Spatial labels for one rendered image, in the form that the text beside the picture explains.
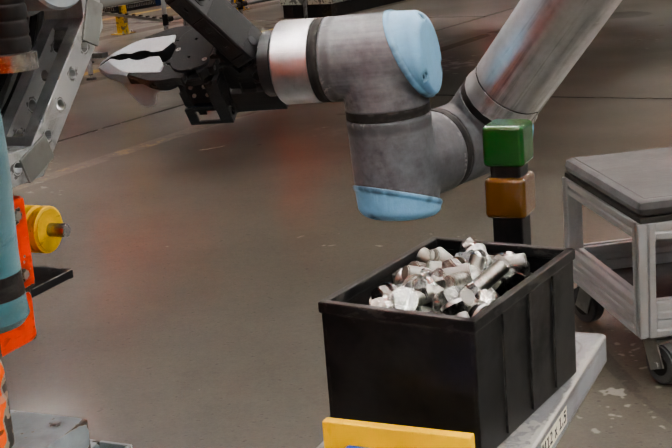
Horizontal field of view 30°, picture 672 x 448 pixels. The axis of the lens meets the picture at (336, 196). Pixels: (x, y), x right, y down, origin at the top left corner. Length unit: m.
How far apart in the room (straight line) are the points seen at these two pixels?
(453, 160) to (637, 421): 0.92
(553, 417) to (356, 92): 0.41
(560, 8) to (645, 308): 1.03
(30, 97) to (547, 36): 0.65
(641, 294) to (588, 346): 1.01
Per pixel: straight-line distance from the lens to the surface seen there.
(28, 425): 1.75
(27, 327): 1.51
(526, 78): 1.33
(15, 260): 1.30
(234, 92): 1.38
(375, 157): 1.29
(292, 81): 1.31
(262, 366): 2.47
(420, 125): 1.30
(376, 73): 1.27
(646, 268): 2.21
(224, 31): 1.32
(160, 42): 1.41
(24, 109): 1.58
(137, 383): 2.46
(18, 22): 1.15
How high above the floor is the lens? 0.88
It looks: 13 degrees down
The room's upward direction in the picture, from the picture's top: 4 degrees counter-clockwise
